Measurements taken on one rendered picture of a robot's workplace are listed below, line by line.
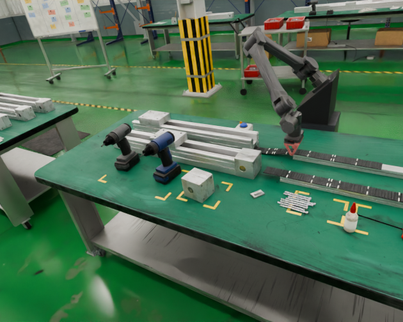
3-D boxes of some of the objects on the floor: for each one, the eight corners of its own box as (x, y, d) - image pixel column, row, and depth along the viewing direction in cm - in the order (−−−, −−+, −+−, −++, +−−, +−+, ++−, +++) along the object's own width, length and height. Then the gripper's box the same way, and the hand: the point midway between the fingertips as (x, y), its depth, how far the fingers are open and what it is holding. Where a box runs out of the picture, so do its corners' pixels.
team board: (47, 85, 642) (4, -17, 539) (59, 78, 683) (22, -19, 580) (109, 80, 610) (76, -30, 507) (118, 73, 651) (89, -30, 548)
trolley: (307, 82, 451) (311, 9, 398) (306, 94, 408) (311, 15, 355) (241, 84, 485) (237, 16, 431) (234, 95, 441) (229, 23, 388)
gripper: (299, 129, 127) (297, 159, 135) (305, 119, 134) (303, 149, 142) (283, 127, 130) (283, 156, 138) (290, 117, 137) (289, 146, 145)
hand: (293, 151), depth 140 cm, fingers closed on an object, 5 cm apart
